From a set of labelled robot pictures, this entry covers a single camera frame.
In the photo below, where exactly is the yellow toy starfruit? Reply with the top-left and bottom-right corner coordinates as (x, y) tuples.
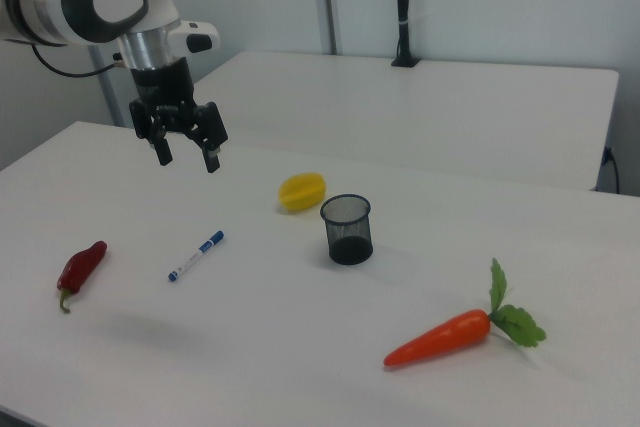
(277, 172), (328, 213)

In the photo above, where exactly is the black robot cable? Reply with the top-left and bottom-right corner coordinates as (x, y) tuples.
(29, 40), (126, 79)

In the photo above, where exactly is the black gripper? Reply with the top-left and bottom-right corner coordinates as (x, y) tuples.
(128, 57), (230, 175)

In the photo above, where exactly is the blue white marker pen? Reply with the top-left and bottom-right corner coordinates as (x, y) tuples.
(167, 229), (226, 284)

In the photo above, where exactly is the white table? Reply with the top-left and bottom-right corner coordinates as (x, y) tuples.
(192, 50), (620, 193)

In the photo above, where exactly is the black cable at table edge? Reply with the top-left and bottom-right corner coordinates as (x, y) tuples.
(602, 145), (622, 195)

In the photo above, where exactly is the black mesh pen cup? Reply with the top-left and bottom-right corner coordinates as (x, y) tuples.
(319, 193), (375, 267)

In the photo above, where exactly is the black pole with base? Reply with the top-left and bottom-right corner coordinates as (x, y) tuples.
(390, 0), (422, 69)

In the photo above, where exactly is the orange toy carrot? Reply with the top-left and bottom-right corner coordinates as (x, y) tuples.
(383, 257), (547, 369)

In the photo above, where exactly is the red toy chili pepper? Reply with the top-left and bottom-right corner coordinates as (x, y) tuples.
(55, 240), (108, 314)

